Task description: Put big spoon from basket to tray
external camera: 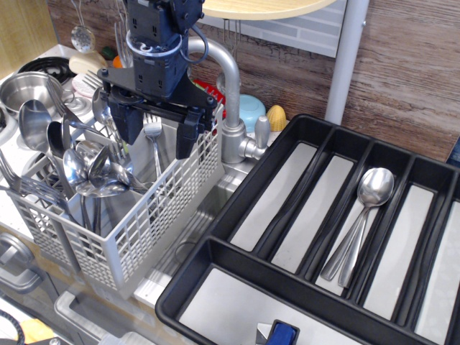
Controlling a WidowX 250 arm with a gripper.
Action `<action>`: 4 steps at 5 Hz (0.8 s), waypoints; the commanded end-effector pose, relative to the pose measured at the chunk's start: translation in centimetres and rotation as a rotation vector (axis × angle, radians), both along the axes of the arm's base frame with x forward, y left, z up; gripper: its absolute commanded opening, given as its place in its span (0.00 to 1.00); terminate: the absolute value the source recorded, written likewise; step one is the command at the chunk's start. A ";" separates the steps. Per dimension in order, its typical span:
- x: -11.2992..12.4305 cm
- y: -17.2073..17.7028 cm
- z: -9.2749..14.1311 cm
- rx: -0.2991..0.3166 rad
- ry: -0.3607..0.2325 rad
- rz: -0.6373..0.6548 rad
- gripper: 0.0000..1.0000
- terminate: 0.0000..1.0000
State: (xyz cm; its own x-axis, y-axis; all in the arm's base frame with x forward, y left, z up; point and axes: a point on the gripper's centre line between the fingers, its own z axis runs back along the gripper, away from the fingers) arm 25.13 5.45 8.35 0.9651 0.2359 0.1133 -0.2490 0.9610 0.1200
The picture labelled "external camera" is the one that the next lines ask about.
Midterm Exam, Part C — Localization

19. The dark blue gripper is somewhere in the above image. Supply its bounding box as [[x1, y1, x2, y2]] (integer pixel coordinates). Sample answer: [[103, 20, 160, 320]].
[[97, 34, 216, 160]]

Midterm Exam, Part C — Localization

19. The big steel spoon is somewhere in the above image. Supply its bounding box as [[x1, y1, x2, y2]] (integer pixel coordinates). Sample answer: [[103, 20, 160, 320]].
[[63, 149, 91, 229]]

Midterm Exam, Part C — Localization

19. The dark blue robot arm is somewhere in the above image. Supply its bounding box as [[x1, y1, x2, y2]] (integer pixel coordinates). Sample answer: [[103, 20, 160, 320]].
[[98, 1, 217, 160]]

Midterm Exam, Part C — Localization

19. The steel spoon front basket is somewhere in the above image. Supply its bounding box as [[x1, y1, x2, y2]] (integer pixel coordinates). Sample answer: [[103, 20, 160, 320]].
[[76, 158, 149, 198]]

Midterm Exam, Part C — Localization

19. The grey plastic cutlery basket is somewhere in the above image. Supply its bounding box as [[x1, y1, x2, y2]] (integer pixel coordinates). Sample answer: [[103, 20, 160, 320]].
[[10, 108, 224, 299]]

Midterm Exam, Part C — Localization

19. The steel forks left basket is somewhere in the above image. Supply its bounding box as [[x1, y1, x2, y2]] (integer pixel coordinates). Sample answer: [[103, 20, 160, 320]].
[[1, 152, 68, 212]]

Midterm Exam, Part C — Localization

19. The black cutlery tray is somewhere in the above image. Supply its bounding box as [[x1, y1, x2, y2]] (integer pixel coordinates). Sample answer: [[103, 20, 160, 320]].
[[155, 115, 459, 344]]

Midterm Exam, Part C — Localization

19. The steel spoon in tray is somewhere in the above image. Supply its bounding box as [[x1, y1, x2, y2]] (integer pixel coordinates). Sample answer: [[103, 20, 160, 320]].
[[320, 167, 395, 281], [338, 207, 371, 288]]

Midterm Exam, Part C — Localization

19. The tall steel forks bundle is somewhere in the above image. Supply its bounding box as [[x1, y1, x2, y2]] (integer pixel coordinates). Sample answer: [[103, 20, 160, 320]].
[[114, 22, 133, 68]]

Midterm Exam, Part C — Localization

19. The silver toy faucet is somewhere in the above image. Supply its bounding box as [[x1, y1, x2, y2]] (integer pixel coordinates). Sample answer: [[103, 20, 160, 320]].
[[188, 37, 270, 164]]

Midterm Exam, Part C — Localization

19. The pink toy plate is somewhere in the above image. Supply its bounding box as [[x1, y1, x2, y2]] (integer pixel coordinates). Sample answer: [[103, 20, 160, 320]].
[[71, 73, 96, 98]]

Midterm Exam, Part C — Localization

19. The light blue bowl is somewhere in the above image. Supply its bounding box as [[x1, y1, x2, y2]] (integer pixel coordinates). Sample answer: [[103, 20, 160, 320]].
[[239, 94, 266, 127]]

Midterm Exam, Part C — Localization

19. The cream toy bread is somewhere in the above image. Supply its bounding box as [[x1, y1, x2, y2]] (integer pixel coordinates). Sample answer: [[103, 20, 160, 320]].
[[69, 52, 108, 74]]

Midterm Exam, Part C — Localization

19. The black stove burner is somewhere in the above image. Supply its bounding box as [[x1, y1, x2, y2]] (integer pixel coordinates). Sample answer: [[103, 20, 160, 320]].
[[18, 57, 76, 85]]

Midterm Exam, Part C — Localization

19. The hanging slotted skimmer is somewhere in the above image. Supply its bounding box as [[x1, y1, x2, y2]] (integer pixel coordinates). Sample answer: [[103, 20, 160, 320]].
[[70, 0, 96, 54]]

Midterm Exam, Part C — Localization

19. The yellow toy corn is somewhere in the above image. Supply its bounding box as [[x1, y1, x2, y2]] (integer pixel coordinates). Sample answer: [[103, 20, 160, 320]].
[[266, 105, 287, 132]]

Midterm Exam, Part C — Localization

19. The steel pot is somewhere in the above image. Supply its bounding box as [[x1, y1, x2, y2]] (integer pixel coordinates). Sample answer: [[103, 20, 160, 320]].
[[1, 71, 63, 113]]

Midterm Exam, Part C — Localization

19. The blue and white object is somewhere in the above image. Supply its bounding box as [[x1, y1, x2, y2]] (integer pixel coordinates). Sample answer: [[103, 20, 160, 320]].
[[255, 320, 300, 345]]

